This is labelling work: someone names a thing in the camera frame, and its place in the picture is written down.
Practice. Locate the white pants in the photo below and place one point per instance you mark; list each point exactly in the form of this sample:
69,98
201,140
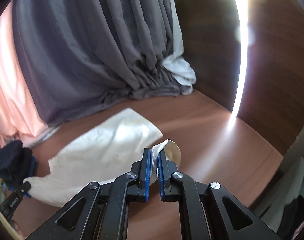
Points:
101,154

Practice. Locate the dark navy folded clothes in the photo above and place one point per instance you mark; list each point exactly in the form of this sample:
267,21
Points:
16,164

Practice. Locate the grey hanging garment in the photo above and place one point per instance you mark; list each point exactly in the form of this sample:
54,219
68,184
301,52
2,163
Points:
79,57

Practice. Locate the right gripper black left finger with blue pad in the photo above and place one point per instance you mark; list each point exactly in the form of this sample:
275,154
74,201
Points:
100,211

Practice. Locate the white hanging garment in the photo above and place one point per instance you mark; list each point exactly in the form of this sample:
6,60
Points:
180,69

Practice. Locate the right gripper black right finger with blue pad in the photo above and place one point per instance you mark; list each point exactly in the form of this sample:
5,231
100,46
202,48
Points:
207,211

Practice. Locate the pink hanging garment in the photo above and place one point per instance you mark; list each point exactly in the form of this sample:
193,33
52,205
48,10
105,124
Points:
19,118

